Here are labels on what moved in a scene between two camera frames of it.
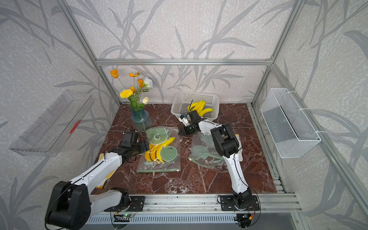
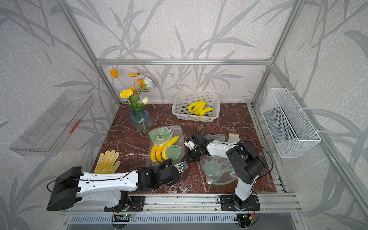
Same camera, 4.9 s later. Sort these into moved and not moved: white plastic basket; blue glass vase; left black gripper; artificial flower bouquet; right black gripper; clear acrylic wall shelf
Moved: right black gripper; left black gripper
Not moved: white plastic basket; blue glass vase; clear acrylic wall shelf; artificial flower bouquet
